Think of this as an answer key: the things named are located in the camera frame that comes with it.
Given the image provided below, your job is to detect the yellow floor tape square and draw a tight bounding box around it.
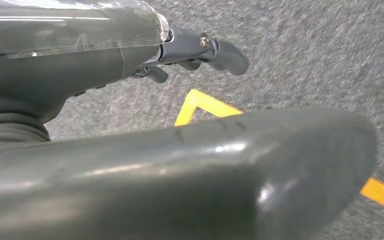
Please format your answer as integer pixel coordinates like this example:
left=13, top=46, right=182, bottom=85
left=173, top=88, right=384, bottom=240

